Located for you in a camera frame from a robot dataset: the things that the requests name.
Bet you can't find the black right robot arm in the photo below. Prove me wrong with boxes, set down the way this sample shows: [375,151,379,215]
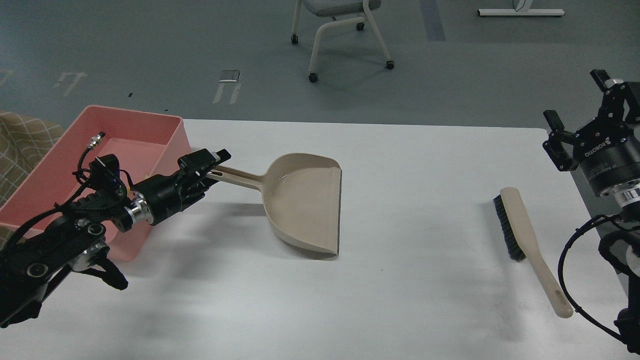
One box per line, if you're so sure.
[542,69,640,354]

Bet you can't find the white table leg base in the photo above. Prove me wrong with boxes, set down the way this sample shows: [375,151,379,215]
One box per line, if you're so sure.
[477,0,566,18]

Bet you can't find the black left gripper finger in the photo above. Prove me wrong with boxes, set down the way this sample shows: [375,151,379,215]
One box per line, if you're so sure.
[177,148,232,176]
[192,175,218,197]

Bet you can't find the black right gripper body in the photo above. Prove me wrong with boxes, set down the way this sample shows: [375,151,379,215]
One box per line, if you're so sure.
[573,120,640,198]

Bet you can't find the beige checkered cloth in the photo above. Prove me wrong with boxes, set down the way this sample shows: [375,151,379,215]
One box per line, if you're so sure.
[0,111,65,227]

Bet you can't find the beige brush black bristles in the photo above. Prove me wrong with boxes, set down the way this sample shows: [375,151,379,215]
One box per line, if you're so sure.
[493,187,574,319]

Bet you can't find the white rolling chair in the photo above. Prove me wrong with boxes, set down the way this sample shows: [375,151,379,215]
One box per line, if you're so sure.
[291,0,396,84]

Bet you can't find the beige plastic dustpan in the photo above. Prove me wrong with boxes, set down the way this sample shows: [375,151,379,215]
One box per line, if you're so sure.
[206,153,343,257]

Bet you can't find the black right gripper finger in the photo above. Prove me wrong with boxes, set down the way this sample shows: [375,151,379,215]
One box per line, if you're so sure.
[542,110,583,172]
[590,69,639,136]

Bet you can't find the pink plastic bin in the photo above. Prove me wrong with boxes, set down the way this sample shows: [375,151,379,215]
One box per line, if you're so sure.
[0,105,192,231]

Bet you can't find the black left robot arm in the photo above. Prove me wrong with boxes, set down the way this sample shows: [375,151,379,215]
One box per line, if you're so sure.
[1,132,231,328]

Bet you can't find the silver floor socket plate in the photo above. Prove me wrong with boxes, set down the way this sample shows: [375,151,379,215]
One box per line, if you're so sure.
[218,69,241,84]

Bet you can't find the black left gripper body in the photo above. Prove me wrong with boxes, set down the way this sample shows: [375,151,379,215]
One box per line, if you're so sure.
[132,172,205,226]

